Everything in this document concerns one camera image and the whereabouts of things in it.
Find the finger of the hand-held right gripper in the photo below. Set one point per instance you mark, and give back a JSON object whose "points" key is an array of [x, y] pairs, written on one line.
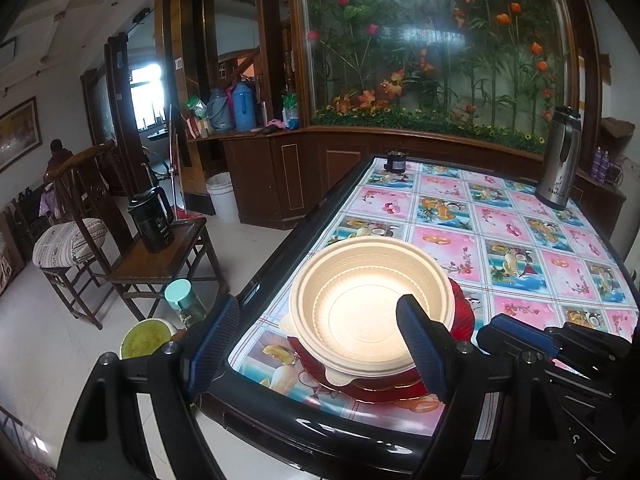
{"points": [[515, 337], [585, 342]]}

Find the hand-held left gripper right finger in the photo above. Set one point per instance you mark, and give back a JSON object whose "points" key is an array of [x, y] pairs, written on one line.
{"points": [[422, 350]]}

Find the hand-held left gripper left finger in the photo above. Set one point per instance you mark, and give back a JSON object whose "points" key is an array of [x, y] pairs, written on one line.
{"points": [[212, 345]]}

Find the large red plate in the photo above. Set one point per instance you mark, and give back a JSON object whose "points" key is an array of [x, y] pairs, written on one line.
{"points": [[462, 320]]}

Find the large white bowl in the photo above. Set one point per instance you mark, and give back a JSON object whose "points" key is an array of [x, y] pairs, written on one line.
{"points": [[334, 377]]}

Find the large beige bowl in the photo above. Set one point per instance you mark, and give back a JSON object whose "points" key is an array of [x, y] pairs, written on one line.
{"points": [[305, 290]]}

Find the green lid glass jar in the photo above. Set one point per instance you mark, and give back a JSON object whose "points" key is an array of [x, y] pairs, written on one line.
{"points": [[177, 294]]}

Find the white bowl with green liquid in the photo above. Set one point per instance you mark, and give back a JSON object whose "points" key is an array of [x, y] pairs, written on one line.
{"points": [[142, 340]]}

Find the wooden side table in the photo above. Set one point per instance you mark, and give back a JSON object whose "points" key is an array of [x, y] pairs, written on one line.
{"points": [[165, 255]]}

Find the fruit print tablecloth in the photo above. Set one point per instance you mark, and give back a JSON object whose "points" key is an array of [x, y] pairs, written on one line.
{"points": [[500, 220]]}

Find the black framed table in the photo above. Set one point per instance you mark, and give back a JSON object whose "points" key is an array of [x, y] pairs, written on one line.
{"points": [[300, 430]]}

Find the red mop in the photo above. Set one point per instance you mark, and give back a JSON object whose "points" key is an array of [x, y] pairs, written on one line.
{"points": [[192, 216]]}

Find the black electric kettle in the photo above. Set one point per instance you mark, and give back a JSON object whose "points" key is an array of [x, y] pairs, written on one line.
{"points": [[152, 225]]}

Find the white plastic bucket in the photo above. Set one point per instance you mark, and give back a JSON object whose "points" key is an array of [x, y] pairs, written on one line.
{"points": [[222, 200]]}

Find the stainless steel thermos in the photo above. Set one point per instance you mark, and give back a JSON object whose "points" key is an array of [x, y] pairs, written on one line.
{"points": [[555, 180]]}

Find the wooden chair with cushion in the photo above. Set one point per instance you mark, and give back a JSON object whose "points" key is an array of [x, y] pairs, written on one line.
{"points": [[65, 245]]}

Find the wooden cabinet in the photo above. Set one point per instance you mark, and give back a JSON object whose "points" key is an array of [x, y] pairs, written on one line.
{"points": [[300, 180]]}

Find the small black device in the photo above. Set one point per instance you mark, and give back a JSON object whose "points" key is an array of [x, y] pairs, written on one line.
{"points": [[396, 162]]}

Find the cardboard box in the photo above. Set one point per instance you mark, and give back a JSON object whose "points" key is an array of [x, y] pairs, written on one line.
{"points": [[617, 127]]}

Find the pink cloth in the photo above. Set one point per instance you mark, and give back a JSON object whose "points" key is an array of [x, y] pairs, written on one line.
{"points": [[275, 123]]}

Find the grey-blue thermos jug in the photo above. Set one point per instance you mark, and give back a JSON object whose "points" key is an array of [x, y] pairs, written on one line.
{"points": [[221, 112]]}

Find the blue thermos jug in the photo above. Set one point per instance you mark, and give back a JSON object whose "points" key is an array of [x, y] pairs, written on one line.
{"points": [[244, 110]]}

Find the green plastic bag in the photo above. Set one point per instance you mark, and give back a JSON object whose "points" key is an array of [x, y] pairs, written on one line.
{"points": [[196, 106]]}

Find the green bottle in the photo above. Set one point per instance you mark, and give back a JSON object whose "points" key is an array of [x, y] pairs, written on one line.
{"points": [[291, 115]]}

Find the glass flower display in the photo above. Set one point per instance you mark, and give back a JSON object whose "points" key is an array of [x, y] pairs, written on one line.
{"points": [[425, 60]]}

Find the framed wall picture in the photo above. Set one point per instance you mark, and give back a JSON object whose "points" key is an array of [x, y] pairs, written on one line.
{"points": [[20, 135]]}

